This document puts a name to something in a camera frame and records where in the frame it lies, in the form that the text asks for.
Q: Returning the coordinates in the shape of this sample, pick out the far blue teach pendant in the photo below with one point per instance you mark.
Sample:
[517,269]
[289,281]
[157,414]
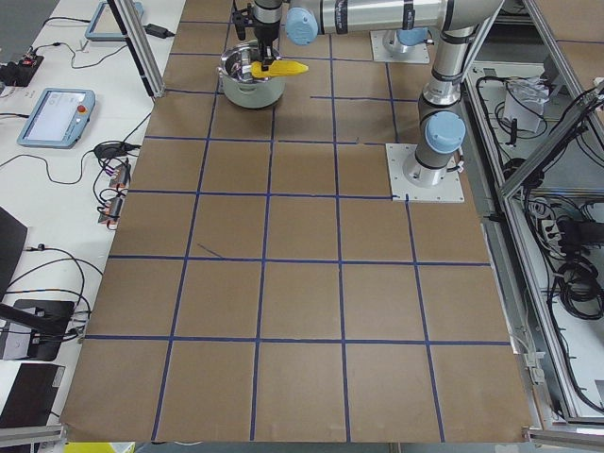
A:
[103,26]

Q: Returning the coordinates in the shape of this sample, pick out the crumpled white bag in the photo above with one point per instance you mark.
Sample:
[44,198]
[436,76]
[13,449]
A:
[525,103]

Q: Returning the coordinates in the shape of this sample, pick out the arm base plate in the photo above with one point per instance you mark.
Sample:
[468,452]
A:
[412,182]
[404,46]

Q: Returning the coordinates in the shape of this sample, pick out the near blue teach pendant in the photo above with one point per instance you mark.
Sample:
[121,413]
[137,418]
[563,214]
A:
[58,119]

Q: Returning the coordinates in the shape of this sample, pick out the aluminium frame rail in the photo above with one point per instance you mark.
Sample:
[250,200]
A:
[546,229]

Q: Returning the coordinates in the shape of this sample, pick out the brown paper table mat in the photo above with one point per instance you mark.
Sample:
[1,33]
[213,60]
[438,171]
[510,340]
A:
[263,285]

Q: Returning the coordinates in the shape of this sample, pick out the black power brick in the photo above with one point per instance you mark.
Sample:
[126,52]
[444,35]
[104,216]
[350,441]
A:
[158,31]

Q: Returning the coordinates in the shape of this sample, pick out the blue teach pendant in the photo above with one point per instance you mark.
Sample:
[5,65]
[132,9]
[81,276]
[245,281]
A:
[58,119]
[103,26]

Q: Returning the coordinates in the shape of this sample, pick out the yellow corn cob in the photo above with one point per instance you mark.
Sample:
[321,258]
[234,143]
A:
[278,68]

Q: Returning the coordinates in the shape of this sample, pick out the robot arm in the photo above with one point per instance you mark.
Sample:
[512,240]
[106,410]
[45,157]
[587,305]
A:
[441,130]

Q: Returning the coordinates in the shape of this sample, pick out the grey usb hub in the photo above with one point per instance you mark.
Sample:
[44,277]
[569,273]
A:
[121,176]
[110,212]

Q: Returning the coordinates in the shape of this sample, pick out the black monitor stand base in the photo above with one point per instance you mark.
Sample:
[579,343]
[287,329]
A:
[35,329]

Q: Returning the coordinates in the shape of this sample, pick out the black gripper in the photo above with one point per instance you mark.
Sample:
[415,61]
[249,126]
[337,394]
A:
[264,31]

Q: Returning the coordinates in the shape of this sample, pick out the aluminium frame post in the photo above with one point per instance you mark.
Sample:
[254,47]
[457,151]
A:
[130,25]

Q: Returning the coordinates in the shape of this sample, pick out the black electronics board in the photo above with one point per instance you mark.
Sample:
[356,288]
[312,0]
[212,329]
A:
[20,74]

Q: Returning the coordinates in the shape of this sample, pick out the pale green cooking pot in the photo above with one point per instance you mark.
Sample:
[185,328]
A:
[238,84]

